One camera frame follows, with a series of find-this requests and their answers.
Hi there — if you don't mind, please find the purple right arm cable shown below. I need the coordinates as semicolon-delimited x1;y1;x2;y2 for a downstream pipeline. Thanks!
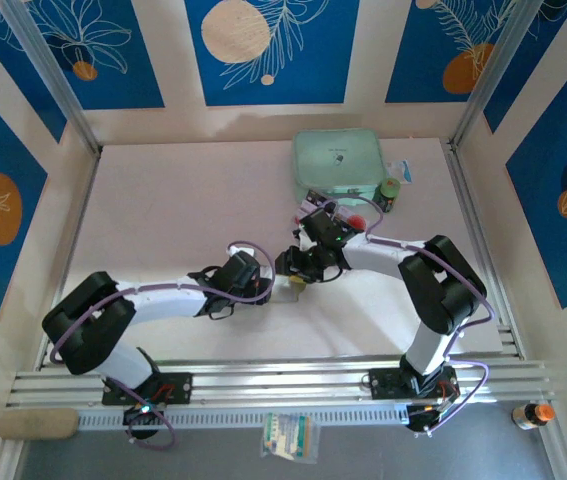
322;194;494;437

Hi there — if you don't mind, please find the dark bottle with green lid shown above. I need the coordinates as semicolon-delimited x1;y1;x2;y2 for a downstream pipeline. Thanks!
373;177;403;215

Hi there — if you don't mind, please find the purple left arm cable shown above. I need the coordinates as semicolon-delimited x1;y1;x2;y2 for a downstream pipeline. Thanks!
50;240;277;452

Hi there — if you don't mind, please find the aluminium frame post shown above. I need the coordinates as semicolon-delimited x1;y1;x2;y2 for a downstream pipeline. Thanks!
0;0;103;156
448;0;548;150

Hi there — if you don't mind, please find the brown bottle with orange cap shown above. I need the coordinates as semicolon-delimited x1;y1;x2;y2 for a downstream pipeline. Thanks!
511;402;557;431

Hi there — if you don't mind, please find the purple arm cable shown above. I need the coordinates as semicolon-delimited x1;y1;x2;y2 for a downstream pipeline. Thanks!
322;194;494;437
50;240;277;452

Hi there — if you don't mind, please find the aluminium side rail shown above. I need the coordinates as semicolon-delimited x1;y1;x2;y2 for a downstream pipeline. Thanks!
441;139;525;359
36;147;103;371

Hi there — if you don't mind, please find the clear bag of packets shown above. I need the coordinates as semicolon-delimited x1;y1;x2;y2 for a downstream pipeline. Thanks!
259;411;322;465

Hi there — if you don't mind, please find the slotted grey cable duct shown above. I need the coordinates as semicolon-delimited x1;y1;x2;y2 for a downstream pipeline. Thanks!
76;403;410;430

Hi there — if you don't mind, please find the beige rounded foam pad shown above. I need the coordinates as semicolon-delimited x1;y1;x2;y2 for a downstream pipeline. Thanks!
0;407;81;441

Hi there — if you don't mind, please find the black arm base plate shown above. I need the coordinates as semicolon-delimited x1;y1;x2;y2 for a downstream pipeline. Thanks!
368;367;459;401
101;372;194;406

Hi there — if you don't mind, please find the blue white small packet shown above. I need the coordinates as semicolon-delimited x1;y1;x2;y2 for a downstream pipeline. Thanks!
386;158;413;185

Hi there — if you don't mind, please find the transparent card holder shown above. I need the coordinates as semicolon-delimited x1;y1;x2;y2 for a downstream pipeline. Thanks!
266;284;300;304

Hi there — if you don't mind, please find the mint green lidded container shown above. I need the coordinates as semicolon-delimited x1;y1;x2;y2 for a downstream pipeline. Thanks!
291;128;385;204

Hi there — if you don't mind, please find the aluminium mounting rail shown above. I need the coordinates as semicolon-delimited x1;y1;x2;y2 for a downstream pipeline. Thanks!
5;355;555;407

